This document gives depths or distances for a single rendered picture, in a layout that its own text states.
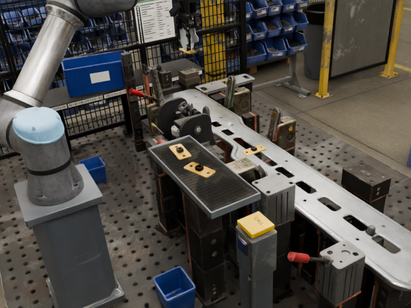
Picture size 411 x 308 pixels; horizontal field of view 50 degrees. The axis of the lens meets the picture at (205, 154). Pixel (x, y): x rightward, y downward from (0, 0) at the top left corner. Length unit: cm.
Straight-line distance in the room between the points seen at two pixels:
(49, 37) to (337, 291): 99
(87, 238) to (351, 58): 380
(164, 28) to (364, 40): 279
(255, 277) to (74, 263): 56
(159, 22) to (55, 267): 143
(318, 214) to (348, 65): 353
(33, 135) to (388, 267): 91
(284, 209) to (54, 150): 62
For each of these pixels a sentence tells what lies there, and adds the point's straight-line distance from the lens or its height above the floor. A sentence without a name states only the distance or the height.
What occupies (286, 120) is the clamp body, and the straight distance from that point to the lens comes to 169.
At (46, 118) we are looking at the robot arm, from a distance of 120.
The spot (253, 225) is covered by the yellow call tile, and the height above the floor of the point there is 116.
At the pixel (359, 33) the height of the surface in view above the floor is 54.
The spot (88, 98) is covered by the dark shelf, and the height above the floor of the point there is 103.
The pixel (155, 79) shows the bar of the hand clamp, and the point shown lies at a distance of 179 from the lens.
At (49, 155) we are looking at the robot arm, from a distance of 120.
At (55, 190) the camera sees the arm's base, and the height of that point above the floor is 114.
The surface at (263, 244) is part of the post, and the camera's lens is 99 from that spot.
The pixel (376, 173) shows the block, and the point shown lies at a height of 103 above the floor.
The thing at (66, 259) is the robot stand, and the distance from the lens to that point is 134.
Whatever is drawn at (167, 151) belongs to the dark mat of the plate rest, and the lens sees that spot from 128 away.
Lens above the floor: 178
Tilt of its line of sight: 30 degrees down
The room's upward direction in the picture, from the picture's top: 4 degrees counter-clockwise
